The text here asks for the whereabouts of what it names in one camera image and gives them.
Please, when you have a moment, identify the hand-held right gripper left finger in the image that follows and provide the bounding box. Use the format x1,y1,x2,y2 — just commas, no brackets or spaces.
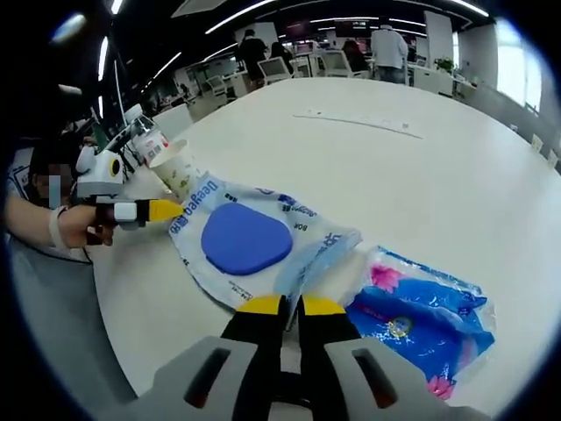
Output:
131,293,290,421

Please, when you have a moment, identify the white low cabinet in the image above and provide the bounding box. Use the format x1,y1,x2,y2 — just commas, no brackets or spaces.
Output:
411,65,479,100

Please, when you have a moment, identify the narrow window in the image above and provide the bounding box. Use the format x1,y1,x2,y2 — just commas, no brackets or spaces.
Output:
494,21,544,109

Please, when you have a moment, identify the clear plastic water bottle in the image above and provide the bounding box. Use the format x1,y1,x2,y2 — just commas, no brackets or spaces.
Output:
124,103,171,167

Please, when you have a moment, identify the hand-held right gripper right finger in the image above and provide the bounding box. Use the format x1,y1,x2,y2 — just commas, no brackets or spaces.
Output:
296,292,457,421

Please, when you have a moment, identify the blue tissue packet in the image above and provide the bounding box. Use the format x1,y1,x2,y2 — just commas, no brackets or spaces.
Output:
345,244,497,401

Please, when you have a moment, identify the white paper cup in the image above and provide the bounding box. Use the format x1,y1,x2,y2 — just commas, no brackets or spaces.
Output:
148,139,208,202

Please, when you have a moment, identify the white wristband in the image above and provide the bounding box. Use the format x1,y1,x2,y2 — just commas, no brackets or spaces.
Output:
48,205,67,250

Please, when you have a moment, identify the white table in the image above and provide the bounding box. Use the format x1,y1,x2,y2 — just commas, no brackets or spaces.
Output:
89,76,561,398

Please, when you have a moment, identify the white wet wipes pack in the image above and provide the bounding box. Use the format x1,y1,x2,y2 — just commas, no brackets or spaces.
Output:
167,171,364,313

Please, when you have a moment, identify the person's left hand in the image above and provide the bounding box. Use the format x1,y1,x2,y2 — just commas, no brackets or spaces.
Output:
56,203,116,249

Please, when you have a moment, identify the long ceiling light strip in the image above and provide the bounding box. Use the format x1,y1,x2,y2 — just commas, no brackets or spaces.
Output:
204,0,286,35

